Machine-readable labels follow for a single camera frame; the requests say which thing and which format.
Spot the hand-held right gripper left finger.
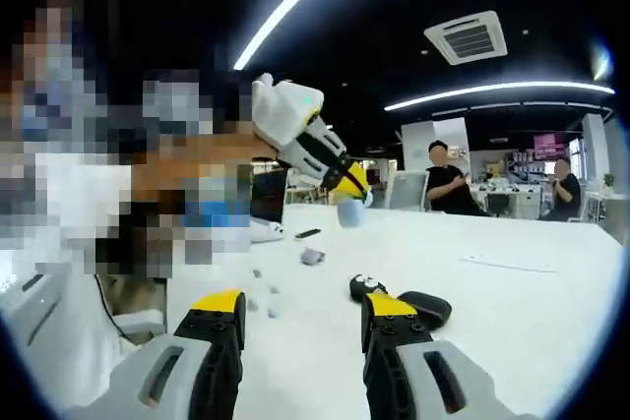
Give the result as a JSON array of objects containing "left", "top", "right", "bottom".
[{"left": 105, "top": 287, "right": 246, "bottom": 420}]

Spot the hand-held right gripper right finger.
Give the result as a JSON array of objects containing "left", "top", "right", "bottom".
[{"left": 360, "top": 290, "right": 498, "bottom": 420}]

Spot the plain black earbud case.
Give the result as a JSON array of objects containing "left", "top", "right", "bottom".
[{"left": 397, "top": 290, "right": 453, "bottom": 329}]

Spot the black earbud case with eyes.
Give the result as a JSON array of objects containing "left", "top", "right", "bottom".
[{"left": 348, "top": 273, "right": 389, "bottom": 303}]

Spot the light blue earbud case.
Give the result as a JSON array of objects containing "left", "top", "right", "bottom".
[{"left": 336, "top": 199, "right": 367, "bottom": 230}]

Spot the lavender earbud case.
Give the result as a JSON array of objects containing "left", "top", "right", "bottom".
[{"left": 299, "top": 248, "right": 327, "bottom": 267}]

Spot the open laptop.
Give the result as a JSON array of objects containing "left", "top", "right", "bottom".
[{"left": 250, "top": 167, "right": 289, "bottom": 224}]

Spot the white chair armrest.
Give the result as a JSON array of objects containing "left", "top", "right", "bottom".
[{"left": 113, "top": 308, "right": 167, "bottom": 343}]

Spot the white mesh chair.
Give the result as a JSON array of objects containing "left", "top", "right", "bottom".
[{"left": 388, "top": 169, "right": 428, "bottom": 210}]

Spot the white smartphone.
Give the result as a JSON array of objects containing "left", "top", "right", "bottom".
[{"left": 249, "top": 220, "right": 286, "bottom": 243}]

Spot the white partition panel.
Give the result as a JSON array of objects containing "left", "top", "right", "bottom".
[{"left": 401, "top": 117, "right": 472, "bottom": 180}]

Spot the white table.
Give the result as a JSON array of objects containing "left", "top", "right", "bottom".
[{"left": 164, "top": 203, "right": 624, "bottom": 420}]

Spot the long ceiling light strip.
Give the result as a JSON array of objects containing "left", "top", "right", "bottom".
[
  {"left": 232, "top": 0, "right": 369, "bottom": 72},
  {"left": 383, "top": 81, "right": 616, "bottom": 113}
]

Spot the black office chair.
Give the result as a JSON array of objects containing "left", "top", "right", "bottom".
[{"left": 484, "top": 192, "right": 511, "bottom": 217}]

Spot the ceiling air vent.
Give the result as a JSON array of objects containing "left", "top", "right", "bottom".
[{"left": 423, "top": 10, "right": 509, "bottom": 67}]

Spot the white worn chest device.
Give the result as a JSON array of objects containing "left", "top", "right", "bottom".
[{"left": 0, "top": 266, "right": 68, "bottom": 348}]

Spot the white desk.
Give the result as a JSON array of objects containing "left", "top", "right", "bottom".
[{"left": 580, "top": 191, "right": 630, "bottom": 244}]

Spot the thin black cable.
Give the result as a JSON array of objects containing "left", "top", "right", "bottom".
[{"left": 92, "top": 273, "right": 145, "bottom": 348}]

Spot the pink wall screen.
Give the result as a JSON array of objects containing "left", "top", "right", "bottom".
[{"left": 534, "top": 133, "right": 565, "bottom": 159}]

